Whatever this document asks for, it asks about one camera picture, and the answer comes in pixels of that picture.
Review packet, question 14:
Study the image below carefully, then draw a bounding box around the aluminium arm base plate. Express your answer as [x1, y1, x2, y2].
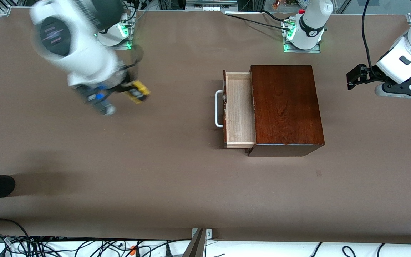
[283, 20, 322, 54]
[95, 32, 133, 50]

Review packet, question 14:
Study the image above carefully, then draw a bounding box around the dark brown wooden cabinet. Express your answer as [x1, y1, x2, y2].
[245, 65, 325, 157]

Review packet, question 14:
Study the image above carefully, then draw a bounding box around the black arched cable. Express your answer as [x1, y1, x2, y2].
[0, 218, 30, 238]

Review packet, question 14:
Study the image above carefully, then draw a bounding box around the black cable bundle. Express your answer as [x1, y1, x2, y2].
[0, 232, 192, 257]

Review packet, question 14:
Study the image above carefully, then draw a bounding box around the white power strip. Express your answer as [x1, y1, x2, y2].
[185, 0, 239, 12]

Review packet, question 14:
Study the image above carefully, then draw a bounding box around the light wooden drawer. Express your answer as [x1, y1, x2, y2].
[215, 70, 257, 149]

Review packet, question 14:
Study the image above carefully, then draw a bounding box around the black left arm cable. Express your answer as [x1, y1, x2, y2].
[361, 0, 374, 70]

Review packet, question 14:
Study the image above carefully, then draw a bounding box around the black base cable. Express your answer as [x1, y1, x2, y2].
[259, 10, 293, 25]
[225, 12, 286, 30]

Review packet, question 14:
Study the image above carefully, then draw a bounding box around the dark metal post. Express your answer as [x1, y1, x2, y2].
[182, 228, 207, 257]

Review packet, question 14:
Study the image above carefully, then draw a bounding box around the yellow block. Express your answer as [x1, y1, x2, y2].
[125, 80, 151, 105]

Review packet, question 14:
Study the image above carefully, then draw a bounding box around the aluminium frame bracket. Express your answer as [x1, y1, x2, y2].
[191, 228, 213, 240]

